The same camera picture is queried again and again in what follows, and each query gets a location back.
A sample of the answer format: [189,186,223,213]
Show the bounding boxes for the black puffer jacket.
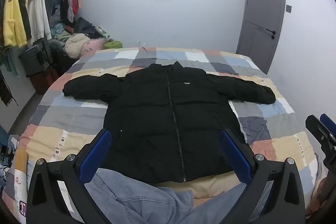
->
[63,63,276,184]

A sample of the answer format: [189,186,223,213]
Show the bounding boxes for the grey bedroom door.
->
[236,0,286,74]

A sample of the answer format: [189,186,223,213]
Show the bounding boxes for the black clothes pile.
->
[74,17,103,39]

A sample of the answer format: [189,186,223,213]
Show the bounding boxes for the smartphone with pink screen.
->
[19,201,27,217]

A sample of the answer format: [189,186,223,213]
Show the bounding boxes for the blue denim jeans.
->
[85,168,245,223]

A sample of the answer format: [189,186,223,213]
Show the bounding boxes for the checkered patchwork bed cover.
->
[1,48,318,221]

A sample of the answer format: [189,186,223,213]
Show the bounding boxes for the houndstooth scarf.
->
[0,71,18,106]

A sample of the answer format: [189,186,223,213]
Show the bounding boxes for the black suitcase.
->
[19,38,54,77]

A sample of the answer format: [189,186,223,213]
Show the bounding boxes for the pink garment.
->
[81,38,106,56]

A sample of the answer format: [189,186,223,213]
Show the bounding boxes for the cream fluffy garment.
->
[64,34,90,59]

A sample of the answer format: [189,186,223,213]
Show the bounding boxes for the green box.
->
[103,41,123,50]

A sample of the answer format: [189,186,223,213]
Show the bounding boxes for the white hooded sweater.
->
[27,0,51,43]

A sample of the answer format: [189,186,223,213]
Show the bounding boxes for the yellow fleece jacket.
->
[3,0,27,48]

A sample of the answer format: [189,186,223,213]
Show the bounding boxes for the black door handle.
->
[265,28,276,40]

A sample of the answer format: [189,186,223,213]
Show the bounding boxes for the grey switch beside door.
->
[285,5,291,13]

